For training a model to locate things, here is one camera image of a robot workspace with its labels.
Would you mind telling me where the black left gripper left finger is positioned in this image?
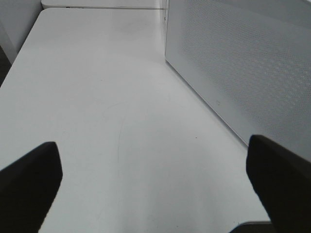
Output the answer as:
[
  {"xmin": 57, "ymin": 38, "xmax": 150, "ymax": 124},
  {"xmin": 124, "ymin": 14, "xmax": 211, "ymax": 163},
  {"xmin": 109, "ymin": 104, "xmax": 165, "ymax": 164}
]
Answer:
[{"xmin": 0, "ymin": 142, "xmax": 63, "ymax": 233}]

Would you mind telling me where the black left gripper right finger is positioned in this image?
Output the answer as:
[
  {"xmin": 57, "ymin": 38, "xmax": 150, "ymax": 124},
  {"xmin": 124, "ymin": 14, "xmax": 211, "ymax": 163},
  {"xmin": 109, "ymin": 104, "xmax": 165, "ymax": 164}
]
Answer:
[{"xmin": 246, "ymin": 135, "xmax": 311, "ymax": 233}]

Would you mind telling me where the white microwave door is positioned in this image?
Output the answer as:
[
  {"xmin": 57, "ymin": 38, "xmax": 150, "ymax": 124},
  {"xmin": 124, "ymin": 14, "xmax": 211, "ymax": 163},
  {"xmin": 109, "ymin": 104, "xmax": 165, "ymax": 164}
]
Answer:
[{"xmin": 165, "ymin": 0, "xmax": 311, "ymax": 160}]

